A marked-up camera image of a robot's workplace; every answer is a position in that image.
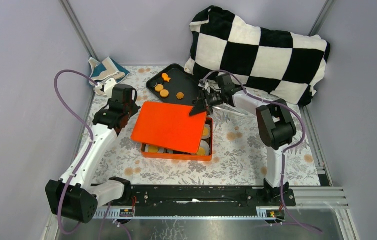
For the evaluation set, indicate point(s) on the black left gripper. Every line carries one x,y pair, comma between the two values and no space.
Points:
135,107

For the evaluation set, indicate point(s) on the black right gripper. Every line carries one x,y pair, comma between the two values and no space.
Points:
200,106

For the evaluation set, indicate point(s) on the black baking tray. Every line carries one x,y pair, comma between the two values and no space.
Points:
181,81

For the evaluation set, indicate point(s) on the round orange cookie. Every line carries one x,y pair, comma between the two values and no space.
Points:
153,149
206,132
164,93
158,88
202,152

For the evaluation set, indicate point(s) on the orange box lid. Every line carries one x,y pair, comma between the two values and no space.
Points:
169,126

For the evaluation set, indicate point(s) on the orange compartment box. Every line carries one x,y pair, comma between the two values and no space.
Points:
166,153

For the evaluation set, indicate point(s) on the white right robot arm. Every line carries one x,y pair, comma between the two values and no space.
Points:
275,120

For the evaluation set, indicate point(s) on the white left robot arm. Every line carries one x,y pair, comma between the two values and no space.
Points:
73,196

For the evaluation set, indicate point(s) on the orange swirl cookie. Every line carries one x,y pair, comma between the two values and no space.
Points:
180,95

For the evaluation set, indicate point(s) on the white paper cupcake liner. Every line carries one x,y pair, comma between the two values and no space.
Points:
207,125
205,145

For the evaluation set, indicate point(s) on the orange fish shaped cookie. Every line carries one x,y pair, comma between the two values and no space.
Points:
166,77

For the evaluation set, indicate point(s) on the teal beige folded cloth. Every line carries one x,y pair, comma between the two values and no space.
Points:
106,75

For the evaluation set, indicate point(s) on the floral table mat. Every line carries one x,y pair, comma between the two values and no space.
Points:
238,155

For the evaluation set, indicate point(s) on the black white checkered pillow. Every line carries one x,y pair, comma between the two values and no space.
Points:
281,63

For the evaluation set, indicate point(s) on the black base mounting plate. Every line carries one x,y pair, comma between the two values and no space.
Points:
203,201

